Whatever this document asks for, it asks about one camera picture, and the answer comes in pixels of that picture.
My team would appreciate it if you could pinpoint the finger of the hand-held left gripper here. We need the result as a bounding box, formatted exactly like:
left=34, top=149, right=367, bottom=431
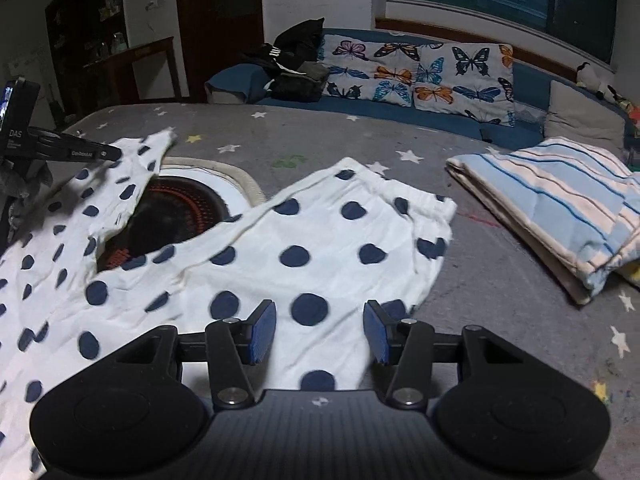
left=27, top=127, right=122, bottom=163

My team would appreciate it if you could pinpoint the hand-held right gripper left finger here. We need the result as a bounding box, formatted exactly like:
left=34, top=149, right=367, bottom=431
left=102, top=299, right=277, bottom=409

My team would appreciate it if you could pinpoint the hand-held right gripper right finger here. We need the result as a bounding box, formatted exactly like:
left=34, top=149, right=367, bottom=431
left=363, top=300, right=531, bottom=409

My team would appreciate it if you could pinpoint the white blue-dotted garment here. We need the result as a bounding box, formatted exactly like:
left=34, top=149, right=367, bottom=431
left=0, top=130, right=457, bottom=461

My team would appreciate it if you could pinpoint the person's left hand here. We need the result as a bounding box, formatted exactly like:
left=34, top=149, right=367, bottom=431
left=0, top=161, right=54, bottom=233

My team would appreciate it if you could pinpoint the round black induction cooktop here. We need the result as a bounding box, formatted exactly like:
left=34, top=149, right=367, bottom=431
left=95, top=156, right=266, bottom=273

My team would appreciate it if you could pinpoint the wooden side table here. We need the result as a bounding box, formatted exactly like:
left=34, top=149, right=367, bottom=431
left=82, top=36, right=182, bottom=107

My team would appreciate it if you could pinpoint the dark wooden shelf cabinet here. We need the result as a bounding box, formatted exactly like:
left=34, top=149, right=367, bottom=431
left=45, top=0, right=127, bottom=111

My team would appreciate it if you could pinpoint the grey star-print table cover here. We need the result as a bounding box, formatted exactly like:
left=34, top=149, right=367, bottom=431
left=0, top=102, right=640, bottom=480

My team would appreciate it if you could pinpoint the blue sofa pillow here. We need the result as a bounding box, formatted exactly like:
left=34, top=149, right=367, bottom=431
left=205, top=64, right=273, bottom=105

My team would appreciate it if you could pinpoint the dark wooden door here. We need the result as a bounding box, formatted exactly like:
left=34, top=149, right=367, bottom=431
left=174, top=0, right=264, bottom=103

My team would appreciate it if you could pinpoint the folded blue striped blanket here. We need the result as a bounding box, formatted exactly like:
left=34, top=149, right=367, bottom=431
left=445, top=136, right=640, bottom=306

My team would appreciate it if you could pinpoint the dark olive cloth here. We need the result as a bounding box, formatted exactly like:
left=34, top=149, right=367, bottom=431
left=269, top=60, right=331, bottom=103

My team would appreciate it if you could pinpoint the black jacket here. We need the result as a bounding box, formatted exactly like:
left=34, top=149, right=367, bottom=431
left=237, top=17, right=327, bottom=77

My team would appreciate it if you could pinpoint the butterfly print cushion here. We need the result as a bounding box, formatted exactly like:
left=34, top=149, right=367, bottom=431
left=317, top=34, right=426, bottom=108
left=412, top=42, right=516, bottom=126

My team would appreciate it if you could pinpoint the grey pillow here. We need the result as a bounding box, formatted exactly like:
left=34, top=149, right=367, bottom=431
left=542, top=80, right=627, bottom=153

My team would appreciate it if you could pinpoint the white plush toy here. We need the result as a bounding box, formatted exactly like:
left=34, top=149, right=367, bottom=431
left=575, top=61, right=619, bottom=101

